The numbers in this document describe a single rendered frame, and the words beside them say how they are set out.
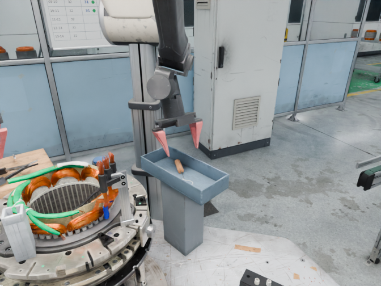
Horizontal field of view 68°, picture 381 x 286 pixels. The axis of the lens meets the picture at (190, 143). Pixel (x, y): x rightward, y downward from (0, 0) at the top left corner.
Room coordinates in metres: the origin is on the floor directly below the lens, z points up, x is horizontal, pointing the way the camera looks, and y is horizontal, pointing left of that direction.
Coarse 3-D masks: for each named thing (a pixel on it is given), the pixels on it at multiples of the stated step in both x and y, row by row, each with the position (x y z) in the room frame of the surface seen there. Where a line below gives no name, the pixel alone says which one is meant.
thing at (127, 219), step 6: (126, 180) 0.41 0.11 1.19; (126, 186) 0.41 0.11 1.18; (120, 192) 0.41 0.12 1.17; (126, 192) 0.41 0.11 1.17; (120, 198) 0.41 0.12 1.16; (126, 198) 0.41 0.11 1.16; (120, 204) 0.41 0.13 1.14; (126, 204) 0.41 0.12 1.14; (126, 210) 0.41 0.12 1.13; (120, 216) 0.42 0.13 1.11; (126, 216) 0.41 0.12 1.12; (132, 216) 0.42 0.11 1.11; (120, 222) 0.40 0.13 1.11; (126, 222) 0.41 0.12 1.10; (132, 222) 0.41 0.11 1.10
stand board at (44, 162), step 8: (32, 152) 0.76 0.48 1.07; (40, 152) 0.76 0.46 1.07; (0, 160) 0.71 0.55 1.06; (8, 160) 0.71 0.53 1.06; (16, 160) 0.71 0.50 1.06; (24, 160) 0.71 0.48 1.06; (32, 160) 0.71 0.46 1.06; (40, 160) 0.71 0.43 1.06; (48, 160) 0.71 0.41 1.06; (0, 168) 0.67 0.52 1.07; (32, 168) 0.67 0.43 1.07; (40, 168) 0.67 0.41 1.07; (0, 176) 0.62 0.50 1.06; (16, 176) 0.62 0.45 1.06; (8, 184) 0.59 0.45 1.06; (16, 184) 0.59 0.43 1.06; (0, 192) 0.56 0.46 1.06; (8, 192) 0.57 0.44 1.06
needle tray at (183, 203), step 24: (144, 168) 0.72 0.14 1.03; (168, 168) 0.73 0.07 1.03; (192, 168) 0.73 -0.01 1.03; (216, 168) 0.67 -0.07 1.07; (168, 192) 0.67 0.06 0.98; (192, 192) 0.58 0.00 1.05; (216, 192) 0.60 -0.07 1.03; (168, 216) 0.67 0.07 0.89; (192, 216) 0.64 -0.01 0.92; (168, 240) 0.68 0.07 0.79; (192, 240) 0.64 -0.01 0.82
